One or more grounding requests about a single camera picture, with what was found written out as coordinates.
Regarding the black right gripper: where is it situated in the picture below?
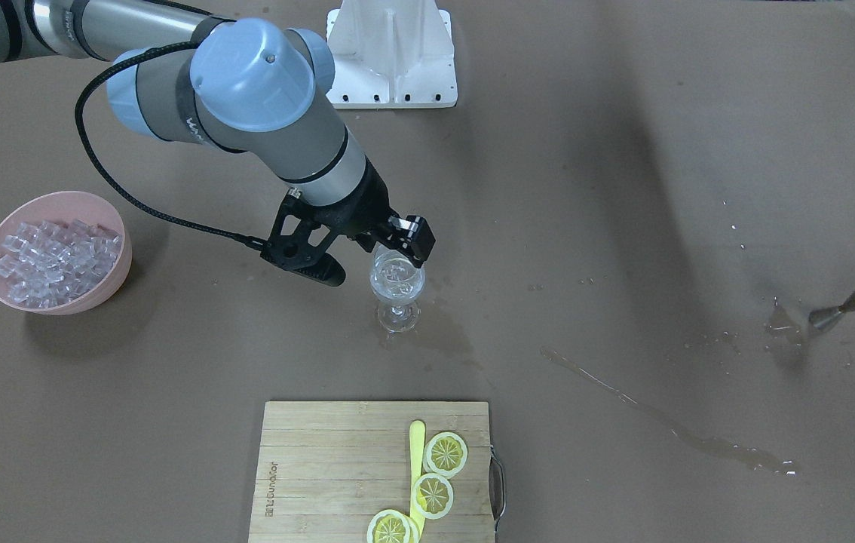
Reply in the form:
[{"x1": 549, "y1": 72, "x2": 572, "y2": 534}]
[{"x1": 310, "y1": 159, "x2": 437, "y2": 269}]

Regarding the single clear ice cube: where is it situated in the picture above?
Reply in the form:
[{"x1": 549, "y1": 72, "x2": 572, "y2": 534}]
[{"x1": 379, "y1": 258, "x2": 417, "y2": 283}]

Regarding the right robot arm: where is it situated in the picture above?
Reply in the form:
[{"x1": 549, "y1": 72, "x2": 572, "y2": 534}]
[{"x1": 0, "y1": 1, "x2": 435, "y2": 285}]

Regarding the clear wine glass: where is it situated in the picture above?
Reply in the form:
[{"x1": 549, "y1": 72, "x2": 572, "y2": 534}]
[{"x1": 369, "y1": 248, "x2": 425, "y2": 333}]

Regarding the pile of clear ice cubes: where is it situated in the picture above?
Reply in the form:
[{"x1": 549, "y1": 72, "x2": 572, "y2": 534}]
[{"x1": 0, "y1": 219, "x2": 127, "y2": 310}]

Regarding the lemon slice far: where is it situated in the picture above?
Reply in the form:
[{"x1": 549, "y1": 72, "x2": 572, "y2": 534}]
[{"x1": 421, "y1": 431, "x2": 469, "y2": 479}]

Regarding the brown table mat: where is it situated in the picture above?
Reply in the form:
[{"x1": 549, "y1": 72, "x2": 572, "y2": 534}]
[{"x1": 0, "y1": 1, "x2": 855, "y2": 542}]

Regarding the wooden cutting board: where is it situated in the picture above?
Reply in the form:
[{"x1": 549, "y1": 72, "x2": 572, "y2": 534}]
[{"x1": 247, "y1": 400, "x2": 496, "y2": 542}]

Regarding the lemon slice middle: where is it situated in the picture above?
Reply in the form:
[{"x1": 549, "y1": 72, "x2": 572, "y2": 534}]
[{"x1": 410, "y1": 472, "x2": 455, "y2": 520}]

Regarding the pink bowl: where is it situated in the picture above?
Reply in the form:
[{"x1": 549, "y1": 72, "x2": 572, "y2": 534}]
[{"x1": 0, "y1": 190, "x2": 132, "y2": 315}]

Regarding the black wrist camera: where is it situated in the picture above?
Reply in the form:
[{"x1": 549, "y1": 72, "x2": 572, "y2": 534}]
[{"x1": 259, "y1": 188, "x2": 346, "y2": 287}]

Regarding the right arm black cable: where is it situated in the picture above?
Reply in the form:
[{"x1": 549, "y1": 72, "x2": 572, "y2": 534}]
[{"x1": 75, "y1": 41, "x2": 267, "y2": 251}]

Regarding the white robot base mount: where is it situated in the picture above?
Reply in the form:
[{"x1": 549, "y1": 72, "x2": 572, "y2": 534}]
[{"x1": 325, "y1": 1, "x2": 459, "y2": 110}]

